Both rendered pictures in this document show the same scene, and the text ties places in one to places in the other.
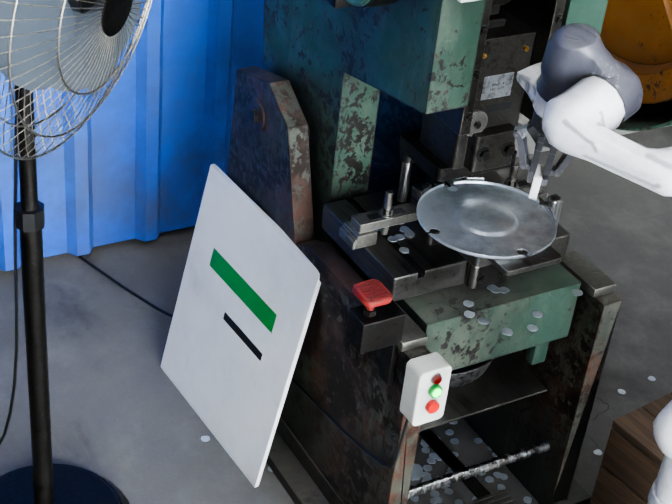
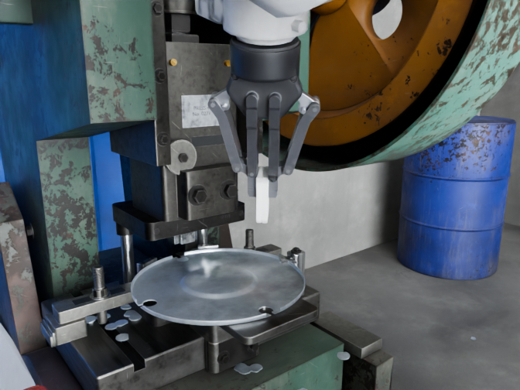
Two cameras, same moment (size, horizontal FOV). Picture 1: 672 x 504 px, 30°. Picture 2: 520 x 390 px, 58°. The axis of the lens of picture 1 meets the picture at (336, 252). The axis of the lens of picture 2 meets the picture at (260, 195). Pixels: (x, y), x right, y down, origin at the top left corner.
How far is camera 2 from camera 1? 179 cm
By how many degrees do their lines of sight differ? 20
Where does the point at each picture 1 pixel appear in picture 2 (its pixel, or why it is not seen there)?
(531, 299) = (291, 374)
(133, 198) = not seen: outside the picture
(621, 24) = (326, 78)
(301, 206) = (25, 310)
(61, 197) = not seen: outside the picture
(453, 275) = (188, 360)
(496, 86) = (200, 111)
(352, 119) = (62, 200)
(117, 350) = not seen: outside the picture
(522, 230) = (263, 286)
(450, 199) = (178, 268)
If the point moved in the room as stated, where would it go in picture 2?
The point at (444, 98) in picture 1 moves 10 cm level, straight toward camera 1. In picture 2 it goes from (117, 101) to (92, 107)
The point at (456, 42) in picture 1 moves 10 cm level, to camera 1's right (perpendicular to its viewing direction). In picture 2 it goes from (115, 12) to (193, 13)
